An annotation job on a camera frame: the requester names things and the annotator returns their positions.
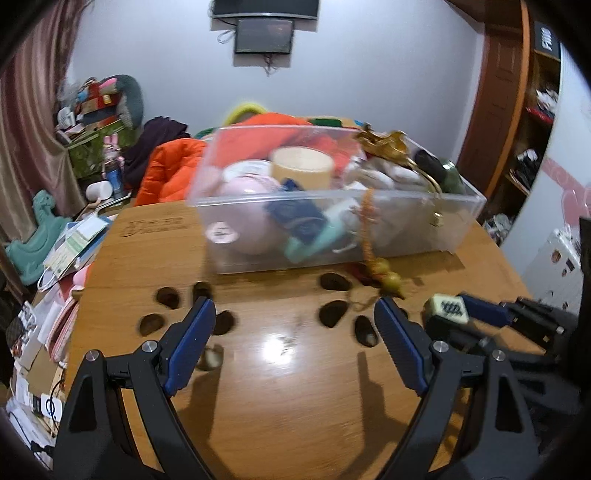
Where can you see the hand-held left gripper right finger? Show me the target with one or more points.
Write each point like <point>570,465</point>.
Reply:
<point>401,346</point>

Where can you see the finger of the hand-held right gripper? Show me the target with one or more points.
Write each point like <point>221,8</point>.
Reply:
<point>459,337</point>
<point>487,311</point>

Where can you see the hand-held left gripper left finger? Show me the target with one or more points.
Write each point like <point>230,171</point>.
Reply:
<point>191,346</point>

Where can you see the mahjong tile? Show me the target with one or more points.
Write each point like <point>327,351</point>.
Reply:
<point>447,308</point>

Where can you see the clear plastic box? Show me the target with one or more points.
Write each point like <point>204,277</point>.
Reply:
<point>415,230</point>

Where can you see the mint green bottle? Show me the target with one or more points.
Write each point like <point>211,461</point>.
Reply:
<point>318,242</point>

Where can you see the pink round tin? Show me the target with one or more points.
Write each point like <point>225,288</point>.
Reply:
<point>244,217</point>

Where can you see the green bottle black cap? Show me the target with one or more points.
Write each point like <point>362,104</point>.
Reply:
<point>445,173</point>

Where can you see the small blue orange box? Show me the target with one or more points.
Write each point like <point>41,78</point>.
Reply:
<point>295,210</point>

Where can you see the white round lid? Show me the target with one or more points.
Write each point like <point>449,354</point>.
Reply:
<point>244,170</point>

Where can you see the gold metal ornament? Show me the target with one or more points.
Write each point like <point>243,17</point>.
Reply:
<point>388,145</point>

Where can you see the wooden desktop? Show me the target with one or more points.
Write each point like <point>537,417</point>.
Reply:
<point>286,415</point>

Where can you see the white stickered case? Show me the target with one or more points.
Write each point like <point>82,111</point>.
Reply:
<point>554,267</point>

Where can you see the pink case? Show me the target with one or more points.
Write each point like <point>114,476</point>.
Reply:
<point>64,318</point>

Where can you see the white panel pink print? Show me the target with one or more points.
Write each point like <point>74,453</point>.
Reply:
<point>563,184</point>

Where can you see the pile of papers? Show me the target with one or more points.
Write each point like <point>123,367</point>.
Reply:
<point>78,244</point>

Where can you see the orange jacket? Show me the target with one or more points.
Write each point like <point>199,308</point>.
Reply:
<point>175,170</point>

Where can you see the wooden shelf unit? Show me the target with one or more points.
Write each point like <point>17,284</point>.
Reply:
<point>531,138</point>

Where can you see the white cup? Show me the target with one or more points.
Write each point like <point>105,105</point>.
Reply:
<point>99,190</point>

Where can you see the teal dinosaur plush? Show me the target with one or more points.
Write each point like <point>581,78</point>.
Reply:
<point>39,244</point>

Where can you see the pink bunny bottle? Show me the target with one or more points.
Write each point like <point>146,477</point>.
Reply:
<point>113,168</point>

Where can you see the dark purple cloth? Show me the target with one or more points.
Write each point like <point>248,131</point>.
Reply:
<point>152,143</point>

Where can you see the green patterned box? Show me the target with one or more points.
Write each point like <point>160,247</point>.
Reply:
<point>90,157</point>

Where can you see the wooden door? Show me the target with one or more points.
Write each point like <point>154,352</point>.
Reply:
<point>498,92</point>

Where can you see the colourful printed blanket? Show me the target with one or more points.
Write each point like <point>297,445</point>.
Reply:
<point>332,122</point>

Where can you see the yellow plush cushion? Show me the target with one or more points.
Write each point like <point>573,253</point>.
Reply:
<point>247,107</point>

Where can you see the grey neck pillow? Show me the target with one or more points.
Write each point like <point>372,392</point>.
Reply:
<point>134,99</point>

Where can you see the pink curtain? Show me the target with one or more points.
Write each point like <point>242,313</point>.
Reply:
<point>32,138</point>

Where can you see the black box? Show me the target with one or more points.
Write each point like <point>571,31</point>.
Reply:
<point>547,40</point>

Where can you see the small black wall screen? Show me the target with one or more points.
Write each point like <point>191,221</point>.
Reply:
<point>264,36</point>

